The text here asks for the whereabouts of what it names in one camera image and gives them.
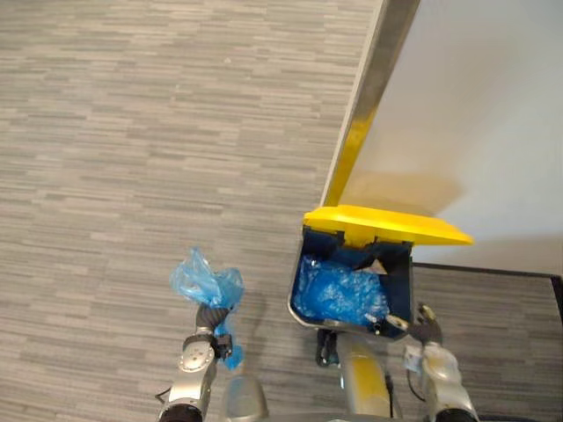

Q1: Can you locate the right robot hand black cloth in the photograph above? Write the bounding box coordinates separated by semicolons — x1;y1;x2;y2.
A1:
363;302;445;349

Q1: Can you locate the blue plastic rubbish bag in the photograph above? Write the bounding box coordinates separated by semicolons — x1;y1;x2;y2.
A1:
170;246;245;371

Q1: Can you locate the dark blue large trash can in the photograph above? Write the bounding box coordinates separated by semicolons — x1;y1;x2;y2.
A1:
288;222;417;342

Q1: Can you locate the blue bin liner bag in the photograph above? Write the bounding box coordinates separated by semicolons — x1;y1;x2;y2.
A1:
293;254;392;329

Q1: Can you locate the black trash can pedal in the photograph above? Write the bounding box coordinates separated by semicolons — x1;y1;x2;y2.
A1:
315;329;340;367

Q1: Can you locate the yellow trash can lid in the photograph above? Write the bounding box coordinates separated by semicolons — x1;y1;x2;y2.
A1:
303;204;475;248

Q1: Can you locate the white wrist label tag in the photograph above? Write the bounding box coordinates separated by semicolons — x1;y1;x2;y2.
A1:
404;345;426;373

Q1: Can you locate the right silver robot leg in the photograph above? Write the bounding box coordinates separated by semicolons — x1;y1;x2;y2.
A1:
336;338;404;422

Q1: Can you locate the silver robot leg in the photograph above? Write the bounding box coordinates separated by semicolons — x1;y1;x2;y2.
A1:
336;338;404;422
219;375;269;422

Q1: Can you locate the white paper scrap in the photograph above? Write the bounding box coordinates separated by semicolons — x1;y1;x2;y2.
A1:
358;258;388;276

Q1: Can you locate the left silver robot leg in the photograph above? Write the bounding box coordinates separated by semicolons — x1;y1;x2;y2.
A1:
219;375;269;422

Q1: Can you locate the metal baseboard strip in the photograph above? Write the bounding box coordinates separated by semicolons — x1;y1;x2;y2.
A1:
318;0;421;207

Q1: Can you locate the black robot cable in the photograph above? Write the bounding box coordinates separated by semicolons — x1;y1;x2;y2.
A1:
382;371;396;417

